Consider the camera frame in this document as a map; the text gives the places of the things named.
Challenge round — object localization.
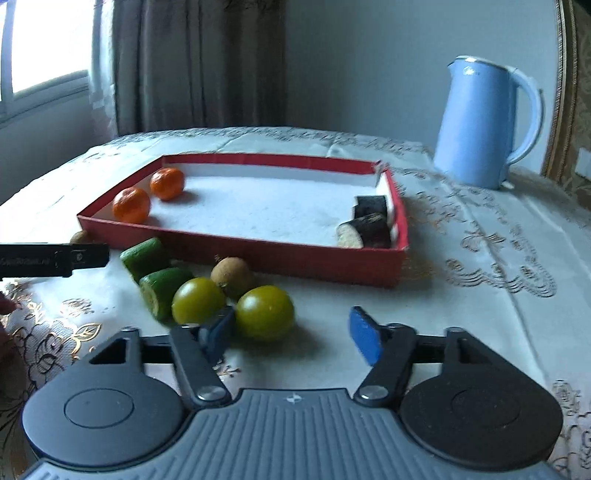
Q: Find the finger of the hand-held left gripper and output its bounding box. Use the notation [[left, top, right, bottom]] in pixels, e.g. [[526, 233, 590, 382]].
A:
[[69, 243, 110, 269]]

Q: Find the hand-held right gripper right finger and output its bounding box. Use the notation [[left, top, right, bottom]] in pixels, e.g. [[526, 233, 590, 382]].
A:
[[348, 306, 513, 409]]

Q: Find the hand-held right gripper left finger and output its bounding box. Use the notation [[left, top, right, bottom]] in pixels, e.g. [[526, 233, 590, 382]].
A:
[[88, 305, 237, 408]]

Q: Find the green tomato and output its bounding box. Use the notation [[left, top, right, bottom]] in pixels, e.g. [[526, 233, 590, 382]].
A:
[[235, 285, 296, 342], [172, 277, 227, 326]]

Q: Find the green cucumber piece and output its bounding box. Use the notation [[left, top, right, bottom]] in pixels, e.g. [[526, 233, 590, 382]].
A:
[[139, 268, 195, 322], [120, 237, 171, 284]]

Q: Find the brown kiwi fruit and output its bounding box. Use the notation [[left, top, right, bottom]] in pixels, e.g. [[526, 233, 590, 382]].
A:
[[211, 257, 255, 299]]

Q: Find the orange tangerine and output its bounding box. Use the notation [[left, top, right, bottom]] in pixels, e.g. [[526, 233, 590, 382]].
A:
[[113, 187, 152, 225], [150, 167, 186, 201]]

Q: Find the dark purple eggplant piece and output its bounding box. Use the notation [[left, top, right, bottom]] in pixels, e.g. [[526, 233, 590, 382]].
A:
[[354, 195, 389, 220], [336, 213, 393, 249]]

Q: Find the red shallow cardboard box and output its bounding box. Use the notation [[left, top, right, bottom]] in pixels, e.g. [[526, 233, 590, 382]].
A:
[[77, 154, 409, 288]]

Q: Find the person's left hand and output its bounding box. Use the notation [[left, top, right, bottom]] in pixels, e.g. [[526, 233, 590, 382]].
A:
[[0, 293, 20, 347]]

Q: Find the window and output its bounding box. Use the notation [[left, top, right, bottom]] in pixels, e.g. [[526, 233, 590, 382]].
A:
[[0, 0, 95, 123]]

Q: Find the grey curtain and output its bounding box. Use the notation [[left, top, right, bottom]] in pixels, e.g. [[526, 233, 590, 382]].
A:
[[92, 0, 287, 139]]

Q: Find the light blue electric kettle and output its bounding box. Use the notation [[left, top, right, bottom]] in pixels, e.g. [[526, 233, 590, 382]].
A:
[[433, 55, 544, 191]]

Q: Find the gold patterned framed wall panel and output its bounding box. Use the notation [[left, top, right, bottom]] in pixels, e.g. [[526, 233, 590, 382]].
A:
[[542, 0, 591, 195]]

